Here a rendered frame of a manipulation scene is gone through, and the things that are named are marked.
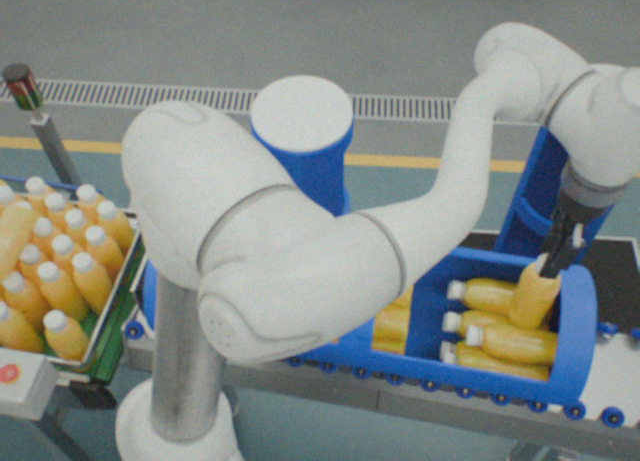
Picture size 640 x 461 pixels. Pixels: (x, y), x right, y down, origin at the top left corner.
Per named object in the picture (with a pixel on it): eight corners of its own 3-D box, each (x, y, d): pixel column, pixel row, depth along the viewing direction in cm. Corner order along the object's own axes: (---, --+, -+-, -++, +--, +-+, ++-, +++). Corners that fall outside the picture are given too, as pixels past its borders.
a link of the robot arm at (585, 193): (633, 143, 104) (619, 168, 109) (569, 135, 105) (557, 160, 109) (637, 192, 99) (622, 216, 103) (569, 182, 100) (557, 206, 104)
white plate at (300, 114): (297, 167, 176) (297, 170, 177) (373, 112, 187) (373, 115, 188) (230, 109, 188) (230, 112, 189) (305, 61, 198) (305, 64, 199)
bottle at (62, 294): (95, 312, 168) (72, 273, 153) (69, 331, 165) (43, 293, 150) (79, 293, 171) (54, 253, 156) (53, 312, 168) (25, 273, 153)
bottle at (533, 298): (504, 299, 143) (522, 251, 128) (539, 298, 143) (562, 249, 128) (511, 331, 139) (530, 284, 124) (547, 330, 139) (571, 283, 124)
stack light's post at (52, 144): (141, 321, 266) (43, 125, 176) (131, 319, 267) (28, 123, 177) (144, 312, 269) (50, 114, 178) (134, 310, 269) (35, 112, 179)
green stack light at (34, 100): (37, 113, 170) (30, 98, 166) (12, 109, 171) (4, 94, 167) (48, 94, 174) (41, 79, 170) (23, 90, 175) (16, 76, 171)
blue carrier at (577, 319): (560, 431, 145) (604, 365, 123) (156, 356, 155) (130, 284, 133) (554, 313, 163) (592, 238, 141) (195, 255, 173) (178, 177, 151)
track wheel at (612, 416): (628, 412, 145) (625, 407, 146) (604, 408, 145) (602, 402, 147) (623, 431, 146) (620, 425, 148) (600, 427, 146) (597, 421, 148)
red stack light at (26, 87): (30, 98, 166) (24, 86, 163) (4, 94, 167) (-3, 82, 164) (41, 79, 170) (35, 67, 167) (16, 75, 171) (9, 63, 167)
